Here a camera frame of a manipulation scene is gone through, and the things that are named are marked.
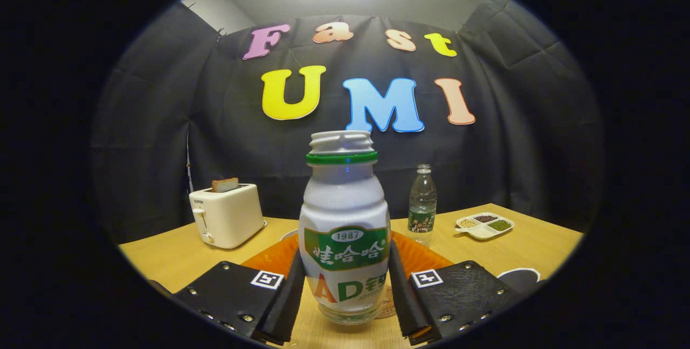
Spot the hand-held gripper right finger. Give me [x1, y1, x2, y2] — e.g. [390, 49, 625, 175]
[388, 230, 546, 346]

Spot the wooden table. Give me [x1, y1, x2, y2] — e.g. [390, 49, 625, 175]
[118, 203, 584, 349]

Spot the clear plastic water bottle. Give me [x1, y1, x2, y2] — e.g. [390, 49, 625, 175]
[407, 164, 438, 247]

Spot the white juice bottle green label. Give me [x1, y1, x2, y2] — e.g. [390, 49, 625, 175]
[298, 131, 391, 326]

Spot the white cup with wooden handle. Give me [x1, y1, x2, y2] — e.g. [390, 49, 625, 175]
[497, 268, 542, 295]

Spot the black backdrop cloth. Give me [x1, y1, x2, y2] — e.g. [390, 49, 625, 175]
[89, 1, 604, 246]

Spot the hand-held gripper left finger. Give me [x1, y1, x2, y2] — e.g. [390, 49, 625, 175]
[156, 234, 306, 346]

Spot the round wooden coaster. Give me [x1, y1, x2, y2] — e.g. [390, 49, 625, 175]
[376, 284, 398, 319]

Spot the white divided dish with beans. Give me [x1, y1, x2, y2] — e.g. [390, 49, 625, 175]
[454, 212, 515, 240]

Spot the cream toaster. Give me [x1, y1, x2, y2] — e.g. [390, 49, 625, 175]
[189, 183, 267, 249]

